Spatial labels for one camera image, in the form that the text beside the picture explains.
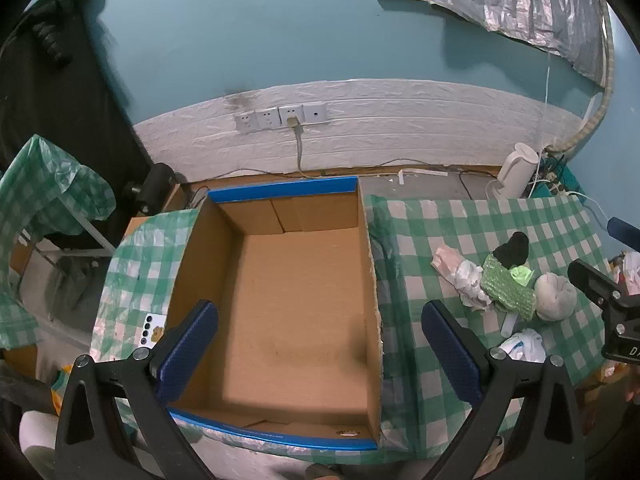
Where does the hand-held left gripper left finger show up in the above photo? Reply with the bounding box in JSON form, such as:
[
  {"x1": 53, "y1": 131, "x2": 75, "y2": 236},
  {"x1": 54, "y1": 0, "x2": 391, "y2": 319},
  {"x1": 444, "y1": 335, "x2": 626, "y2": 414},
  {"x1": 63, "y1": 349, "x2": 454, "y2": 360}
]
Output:
[{"x1": 55, "y1": 300, "x2": 219, "y2": 480}]

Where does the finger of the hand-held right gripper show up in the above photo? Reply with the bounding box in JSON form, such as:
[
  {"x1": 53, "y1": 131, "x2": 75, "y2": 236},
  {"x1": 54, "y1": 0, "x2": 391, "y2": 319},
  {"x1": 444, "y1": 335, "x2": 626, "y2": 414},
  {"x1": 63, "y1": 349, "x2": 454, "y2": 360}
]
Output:
[
  {"x1": 607, "y1": 216, "x2": 640, "y2": 252},
  {"x1": 567, "y1": 258, "x2": 626, "y2": 307}
]

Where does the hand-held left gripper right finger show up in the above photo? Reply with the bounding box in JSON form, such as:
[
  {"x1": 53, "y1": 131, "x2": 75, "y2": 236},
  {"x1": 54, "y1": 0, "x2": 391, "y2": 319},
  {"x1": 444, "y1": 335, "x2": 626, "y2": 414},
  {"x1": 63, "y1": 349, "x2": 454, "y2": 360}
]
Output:
[{"x1": 422, "y1": 300, "x2": 586, "y2": 480}]

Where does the grey sock ball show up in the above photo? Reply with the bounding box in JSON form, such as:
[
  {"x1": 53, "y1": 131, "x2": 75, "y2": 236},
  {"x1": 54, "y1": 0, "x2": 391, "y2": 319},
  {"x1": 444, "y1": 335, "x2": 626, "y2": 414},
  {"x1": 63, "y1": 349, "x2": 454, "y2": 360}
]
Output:
[{"x1": 534, "y1": 272, "x2": 578, "y2": 322}]

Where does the patterned cloth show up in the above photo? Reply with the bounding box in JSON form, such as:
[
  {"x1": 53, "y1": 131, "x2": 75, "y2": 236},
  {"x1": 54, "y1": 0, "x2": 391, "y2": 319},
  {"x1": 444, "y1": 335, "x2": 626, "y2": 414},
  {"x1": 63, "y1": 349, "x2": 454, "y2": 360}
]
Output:
[{"x1": 456, "y1": 260, "x2": 495, "y2": 309}]

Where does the green bubble wrap pouch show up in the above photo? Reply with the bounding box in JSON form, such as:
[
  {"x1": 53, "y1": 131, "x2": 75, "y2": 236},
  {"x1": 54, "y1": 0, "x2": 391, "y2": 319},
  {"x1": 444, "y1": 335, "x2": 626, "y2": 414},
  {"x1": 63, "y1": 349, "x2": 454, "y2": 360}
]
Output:
[{"x1": 480, "y1": 254, "x2": 538, "y2": 322}]

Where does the blue-rimmed cardboard box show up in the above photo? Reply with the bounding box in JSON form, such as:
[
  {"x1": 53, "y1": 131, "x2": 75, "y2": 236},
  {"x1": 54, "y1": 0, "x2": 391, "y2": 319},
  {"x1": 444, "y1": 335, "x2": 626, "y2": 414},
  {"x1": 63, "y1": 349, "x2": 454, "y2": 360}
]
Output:
[{"x1": 165, "y1": 176, "x2": 386, "y2": 453}]

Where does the crumpled clear plastic bag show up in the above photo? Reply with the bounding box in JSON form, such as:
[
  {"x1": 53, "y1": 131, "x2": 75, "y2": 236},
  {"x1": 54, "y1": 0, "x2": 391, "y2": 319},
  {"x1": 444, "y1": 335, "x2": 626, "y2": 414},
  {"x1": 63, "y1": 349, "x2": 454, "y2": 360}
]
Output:
[{"x1": 611, "y1": 251, "x2": 640, "y2": 296}]

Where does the card with black dots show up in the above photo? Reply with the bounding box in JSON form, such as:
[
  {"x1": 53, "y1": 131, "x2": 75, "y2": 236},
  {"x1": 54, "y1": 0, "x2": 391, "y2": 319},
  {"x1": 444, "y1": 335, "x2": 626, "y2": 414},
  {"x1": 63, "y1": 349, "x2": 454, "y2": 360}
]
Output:
[{"x1": 139, "y1": 312, "x2": 169, "y2": 349}]

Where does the white plastic bag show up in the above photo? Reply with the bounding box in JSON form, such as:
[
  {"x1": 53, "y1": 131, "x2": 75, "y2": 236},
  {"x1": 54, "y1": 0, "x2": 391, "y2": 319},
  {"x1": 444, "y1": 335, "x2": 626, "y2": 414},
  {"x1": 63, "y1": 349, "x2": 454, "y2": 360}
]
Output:
[{"x1": 499, "y1": 329, "x2": 547, "y2": 364}]

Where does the black sock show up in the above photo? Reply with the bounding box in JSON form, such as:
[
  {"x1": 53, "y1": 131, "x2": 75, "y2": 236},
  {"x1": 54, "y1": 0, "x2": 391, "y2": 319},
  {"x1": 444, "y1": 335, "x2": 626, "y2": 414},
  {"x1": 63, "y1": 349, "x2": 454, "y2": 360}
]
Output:
[{"x1": 489, "y1": 231, "x2": 531, "y2": 269}]

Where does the pink plastic bagged cloth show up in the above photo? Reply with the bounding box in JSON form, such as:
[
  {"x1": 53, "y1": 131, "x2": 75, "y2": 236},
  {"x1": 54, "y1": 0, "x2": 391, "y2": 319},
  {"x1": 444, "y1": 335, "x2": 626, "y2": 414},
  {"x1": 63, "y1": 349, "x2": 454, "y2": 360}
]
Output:
[{"x1": 432, "y1": 246, "x2": 468, "y2": 278}]

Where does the green checkered tablecloth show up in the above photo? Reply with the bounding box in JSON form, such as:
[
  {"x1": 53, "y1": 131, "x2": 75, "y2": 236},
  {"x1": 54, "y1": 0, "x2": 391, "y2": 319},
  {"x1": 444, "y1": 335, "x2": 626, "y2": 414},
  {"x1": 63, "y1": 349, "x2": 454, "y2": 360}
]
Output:
[{"x1": 92, "y1": 192, "x2": 608, "y2": 461}]

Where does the white electric kettle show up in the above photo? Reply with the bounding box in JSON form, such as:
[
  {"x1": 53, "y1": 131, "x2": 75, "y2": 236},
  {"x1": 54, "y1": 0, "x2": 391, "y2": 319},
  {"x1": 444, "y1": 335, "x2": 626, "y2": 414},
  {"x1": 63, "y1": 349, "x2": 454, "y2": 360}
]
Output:
[{"x1": 486, "y1": 142, "x2": 542, "y2": 202}]

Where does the black cylindrical device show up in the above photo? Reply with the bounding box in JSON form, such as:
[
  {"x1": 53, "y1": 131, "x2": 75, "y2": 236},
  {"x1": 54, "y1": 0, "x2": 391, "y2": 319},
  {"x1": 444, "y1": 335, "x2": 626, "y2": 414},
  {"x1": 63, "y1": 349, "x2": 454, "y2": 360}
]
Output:
[{"x1": 131, "y1": 162, "x2": 176, "y2": 214}]

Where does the white plastic strip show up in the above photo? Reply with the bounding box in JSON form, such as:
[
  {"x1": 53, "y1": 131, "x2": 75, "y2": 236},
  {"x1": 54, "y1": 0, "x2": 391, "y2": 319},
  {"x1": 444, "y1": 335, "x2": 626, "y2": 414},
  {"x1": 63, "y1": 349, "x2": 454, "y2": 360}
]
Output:
[{"x1": 398, "y1": 168, "x2": 449, "y2": 184}]

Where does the green checkered plastic sheet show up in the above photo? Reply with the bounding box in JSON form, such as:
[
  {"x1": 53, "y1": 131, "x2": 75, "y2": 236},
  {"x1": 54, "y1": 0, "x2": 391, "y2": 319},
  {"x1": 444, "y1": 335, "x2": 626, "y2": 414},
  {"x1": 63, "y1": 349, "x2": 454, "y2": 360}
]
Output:
[{"x1": 0, "y1": 134, "x2": 117, "y2": 351}]

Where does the silver tarp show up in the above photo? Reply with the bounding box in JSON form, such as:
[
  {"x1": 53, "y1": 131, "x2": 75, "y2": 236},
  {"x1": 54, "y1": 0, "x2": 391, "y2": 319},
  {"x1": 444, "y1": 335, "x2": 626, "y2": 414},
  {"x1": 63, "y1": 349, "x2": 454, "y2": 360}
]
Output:
[{"x1": 429, "y1": 0, "x2": 610, "y2": 86}]

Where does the teal basket with cables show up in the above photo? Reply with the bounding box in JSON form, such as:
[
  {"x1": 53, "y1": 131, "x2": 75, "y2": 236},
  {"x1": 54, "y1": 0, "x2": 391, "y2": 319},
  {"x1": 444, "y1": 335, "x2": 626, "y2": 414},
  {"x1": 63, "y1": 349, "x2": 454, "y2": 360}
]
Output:
[{"x1": 537, "y1": 154, "x2": 583, "y2": 198}]

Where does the beige braided hose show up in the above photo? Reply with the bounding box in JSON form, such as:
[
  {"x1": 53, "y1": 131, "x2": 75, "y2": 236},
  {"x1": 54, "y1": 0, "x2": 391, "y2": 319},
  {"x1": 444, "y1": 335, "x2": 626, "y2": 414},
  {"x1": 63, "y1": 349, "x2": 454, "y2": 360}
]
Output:
[{"x1": 547, "y1": 7, "x2": 616, "y2": 155}]

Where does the white hanging cord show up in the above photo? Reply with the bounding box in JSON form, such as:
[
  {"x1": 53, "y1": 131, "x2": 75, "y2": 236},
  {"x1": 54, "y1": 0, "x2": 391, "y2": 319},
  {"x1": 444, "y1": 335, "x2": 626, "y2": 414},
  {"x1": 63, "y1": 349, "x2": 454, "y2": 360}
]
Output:
[{"x1": 532, "y1": 49, "x2": 553, "y2": 183}]

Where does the white metal frame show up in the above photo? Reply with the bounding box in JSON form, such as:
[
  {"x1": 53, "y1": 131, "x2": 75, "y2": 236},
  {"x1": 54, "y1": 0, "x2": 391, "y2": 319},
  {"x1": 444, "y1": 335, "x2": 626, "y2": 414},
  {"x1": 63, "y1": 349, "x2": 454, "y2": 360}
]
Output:
[{"x1": 20, "y1": 210, "x2": 117, "y2": 273}]

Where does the thin black cable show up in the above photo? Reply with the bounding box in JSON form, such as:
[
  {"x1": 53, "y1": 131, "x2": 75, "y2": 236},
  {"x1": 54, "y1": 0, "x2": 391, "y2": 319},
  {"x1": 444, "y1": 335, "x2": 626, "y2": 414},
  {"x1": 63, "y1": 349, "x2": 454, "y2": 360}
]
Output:
[{"x1": 187, "y1": 159, "x2": 501, "y2": 208}]

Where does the beige plug with cable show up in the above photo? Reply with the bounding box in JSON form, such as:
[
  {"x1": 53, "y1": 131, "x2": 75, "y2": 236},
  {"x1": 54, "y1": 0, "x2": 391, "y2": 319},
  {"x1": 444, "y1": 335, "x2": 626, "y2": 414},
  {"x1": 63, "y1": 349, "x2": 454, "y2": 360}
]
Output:
[{"x1": 286, "y1": 116, "x2": 321, "y2": 179}]

